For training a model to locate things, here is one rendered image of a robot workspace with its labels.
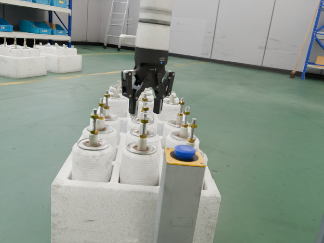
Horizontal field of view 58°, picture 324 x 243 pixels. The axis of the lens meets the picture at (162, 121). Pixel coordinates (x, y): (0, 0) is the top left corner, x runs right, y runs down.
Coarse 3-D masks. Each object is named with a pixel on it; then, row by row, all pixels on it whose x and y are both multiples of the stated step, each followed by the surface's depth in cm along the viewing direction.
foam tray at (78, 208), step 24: (120, 144) 93; (120, 168) 77; (72, 192) 66; (96, 192) 67; (120, 192) 67; (144, 192) 67; (216, 192) 70; (72, 216) 68; (96, 216) 69; (120, 216) 69; (144, 216) 69; (216, 216) 70; (72, 240) 70; (96, 240) 70; (120, 240) 71; (144, 240) 71
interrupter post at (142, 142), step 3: (138, 138) 71; (141, 138) 71; (144, 138) 71; (147, 138) 72; (138, 141) 71; (141, 141) 71; (144, 141) 71; (138, 144) 71; (141, 144) 71; (144, 144) 71; (138, 147) 72; (141, 147) 71; (144, 147) 71
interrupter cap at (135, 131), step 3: (132, 129) 85; (135, 129) 85; (138, 129) 86; (147, 129) 87; (150, 129) 87; (132, 132) 83; (135, 132) 83; (138, 132) 84; (147, 132) 85; (150, 132) 85; (153, 132) 85; (135, 135) 81; (138, 135) 80; (147, 135) 81; (150, 135) 81; (153, 135) 82
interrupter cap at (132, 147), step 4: (128, 144) 73; (132, 144) 74; (136, 144) 74; (148, 144) 75; (128, 148) 71; (132, 148) 71; (136, 148) 72; (148, 148) 73; (152, 148) 73; (156, 148) 73; (132, 152) 69; (136, 152) 69; (140, 152) 70; (144, 152) 70; (148, 152) 70; (152, 152) 70
